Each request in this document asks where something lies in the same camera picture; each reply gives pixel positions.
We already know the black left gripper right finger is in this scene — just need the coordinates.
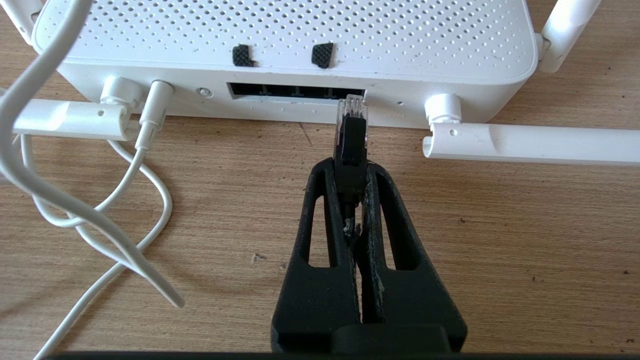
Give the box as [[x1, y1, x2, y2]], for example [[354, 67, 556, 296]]
[[355, 161, 469, 353]]

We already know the thin white adapter cable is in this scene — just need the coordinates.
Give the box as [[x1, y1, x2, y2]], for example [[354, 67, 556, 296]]
[[0, 0, 186, 360]]

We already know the black ethernet cable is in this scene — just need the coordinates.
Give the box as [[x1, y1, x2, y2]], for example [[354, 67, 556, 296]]
[[332, 93, 370, 251]]

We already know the white router with antennas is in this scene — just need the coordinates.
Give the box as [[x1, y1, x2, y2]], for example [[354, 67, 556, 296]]
[[0, 0, 640, 167]]

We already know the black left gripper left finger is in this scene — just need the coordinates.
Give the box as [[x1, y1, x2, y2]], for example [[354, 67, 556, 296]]
[[270, 157, 362, 353]]

